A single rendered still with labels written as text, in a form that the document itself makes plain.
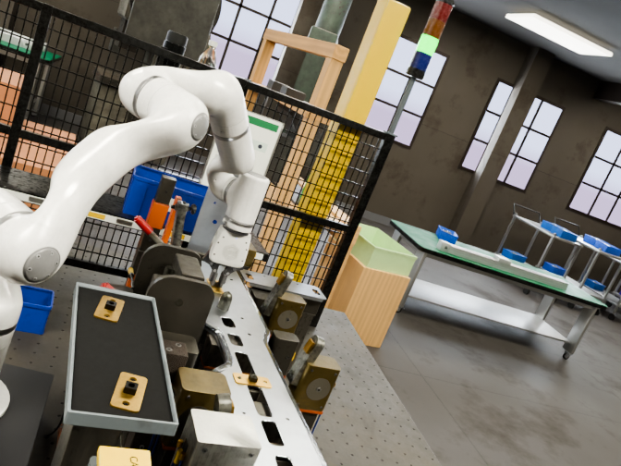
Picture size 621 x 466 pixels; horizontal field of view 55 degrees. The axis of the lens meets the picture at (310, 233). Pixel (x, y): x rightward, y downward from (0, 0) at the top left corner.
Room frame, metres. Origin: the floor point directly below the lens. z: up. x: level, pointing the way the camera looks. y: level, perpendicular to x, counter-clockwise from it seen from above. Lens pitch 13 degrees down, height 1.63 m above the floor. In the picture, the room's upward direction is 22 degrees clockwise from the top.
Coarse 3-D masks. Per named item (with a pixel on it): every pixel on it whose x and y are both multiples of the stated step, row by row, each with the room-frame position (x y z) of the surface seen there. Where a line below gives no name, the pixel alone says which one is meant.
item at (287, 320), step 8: (288, 296) 1.63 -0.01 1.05; (296, 296) 1.65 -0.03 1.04; (280, 304) 1.59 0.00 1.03; (288, 304) 1.60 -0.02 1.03; (296, 304) 1.61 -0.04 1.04; (304, 304) 1.62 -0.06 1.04; (272, 312) 1.59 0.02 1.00; (280, 312) 1.59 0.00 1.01; (288, 312) 1.60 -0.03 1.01; (296, 312) 1.61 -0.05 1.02; (264, 320) 1.62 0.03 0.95; (272, 320) 1.59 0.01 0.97; (280, 320) 1.60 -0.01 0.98; (288, 320) 1.60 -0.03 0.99; (296, 320) 1.61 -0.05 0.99; (272, 328) 1.59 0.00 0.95; (280, 328) 1.60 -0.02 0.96; (288, 328) 1.61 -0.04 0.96
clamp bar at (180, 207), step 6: (180, 204) 1.51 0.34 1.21; (186, 204) 1.52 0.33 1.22; (192, 204) 1.54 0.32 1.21; (174, 210) 1.52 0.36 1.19; (180, 210) 1.51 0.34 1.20; (186, 210) 1.51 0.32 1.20; (192, 210) 1.53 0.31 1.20; (180, 216) 1.51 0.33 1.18; (174, 222) 1.53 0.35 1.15; (180, 222) 1.51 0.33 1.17; (174, 228) 1.52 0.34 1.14; (180, 228) 1.51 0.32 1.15; (174, 234) 1.51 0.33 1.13; (180, 234) 1.52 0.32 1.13; (174, 240) 1.51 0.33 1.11; (180, 240) 1.52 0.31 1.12
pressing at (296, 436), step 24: (240, 288) 1.66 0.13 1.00; (216, 312) 1.44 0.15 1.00; (240, 312) 1.50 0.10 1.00; (216, 336) 1.32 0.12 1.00; (240, 336) 1.36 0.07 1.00; (264, 336) 1.42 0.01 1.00; (264, 360) 1.29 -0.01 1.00; (240, 384) 1.14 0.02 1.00; (240, 408) 1.05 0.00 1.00; (288, 408) 1.12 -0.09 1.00; (264, 432) 1.01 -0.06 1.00; (288, 432) 1.04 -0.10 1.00; (264, 456) 0.94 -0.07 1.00; (288, 456) 0.96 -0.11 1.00; (312, 456) 0.99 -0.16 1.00
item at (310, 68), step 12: (324, 0) 7.84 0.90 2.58; (336, 0) 7.73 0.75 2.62; (348, 0) 7.79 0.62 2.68; (324, 12) 7.76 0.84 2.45; (336, 12) 7.73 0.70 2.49; (324, 24) 7.73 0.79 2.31; (336, 24) 7.76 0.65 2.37; (312, 36) 7.46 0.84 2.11; (324, 36) 7.46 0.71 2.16; (336, 36) 7.47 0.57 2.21; (312, 60) 7.47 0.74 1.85; (324, 60) 7.49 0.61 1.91; (300, 72) 7.46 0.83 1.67; (312, 72) 7.47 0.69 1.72; (300, 84) 7.46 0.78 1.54; (312, 84) 7.47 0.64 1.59
